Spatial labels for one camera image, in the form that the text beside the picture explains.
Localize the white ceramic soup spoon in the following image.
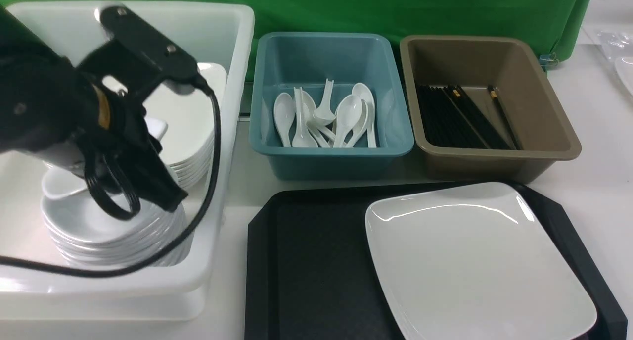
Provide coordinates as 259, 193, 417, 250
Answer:
314, 79, 335, 127

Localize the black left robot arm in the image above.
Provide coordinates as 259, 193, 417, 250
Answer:
0, 5, 198, 220

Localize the white bowl tray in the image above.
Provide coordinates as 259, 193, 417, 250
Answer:
41, 117, 168, 200

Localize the white spoon upright handle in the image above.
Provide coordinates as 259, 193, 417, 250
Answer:
292, 87, 318, 148

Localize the teal plastic bin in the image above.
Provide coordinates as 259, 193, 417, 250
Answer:
249, 32, 414, 181

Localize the stack of white square plates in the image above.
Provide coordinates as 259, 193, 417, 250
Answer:
144, 84, 215, 191

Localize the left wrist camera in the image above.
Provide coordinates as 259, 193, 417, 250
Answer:
78, 4, 200, 101

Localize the black chopsticks pile in bin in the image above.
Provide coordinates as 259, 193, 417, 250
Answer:
416, 85, 522, 150

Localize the large white plastic tub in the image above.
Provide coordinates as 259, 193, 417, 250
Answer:
0, 1, 255, 321

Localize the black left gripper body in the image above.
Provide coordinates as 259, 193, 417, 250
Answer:
74, 72, 164, 182

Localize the black serving tray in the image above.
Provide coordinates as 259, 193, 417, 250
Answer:
244, 182, 632, 340

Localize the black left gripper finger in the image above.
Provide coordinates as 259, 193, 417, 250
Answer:
126, 152, 188, 212

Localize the green backdrop cloth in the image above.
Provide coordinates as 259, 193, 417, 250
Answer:
1, 0, 590, 79

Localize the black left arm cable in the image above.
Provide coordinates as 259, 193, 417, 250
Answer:
0, 78, 222, 279

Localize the stack of white bowls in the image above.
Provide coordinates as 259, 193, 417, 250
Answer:
41, 190, 188, 269

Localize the white spoon centre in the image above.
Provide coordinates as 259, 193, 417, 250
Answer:
333, 94, 362, 148

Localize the brown plastic bin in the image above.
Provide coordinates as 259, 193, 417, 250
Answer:
400, 36, 582, 184

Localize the white square rice plate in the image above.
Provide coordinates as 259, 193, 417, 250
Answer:
365, 182, 597, 340

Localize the white spoon far left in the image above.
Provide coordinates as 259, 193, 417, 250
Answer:
273, 92, 296, 147

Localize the white spoon far right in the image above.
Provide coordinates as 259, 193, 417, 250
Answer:
347, 83, 377, 148

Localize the clear plastic items far right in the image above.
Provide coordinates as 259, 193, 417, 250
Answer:
597, 31, 633, 95

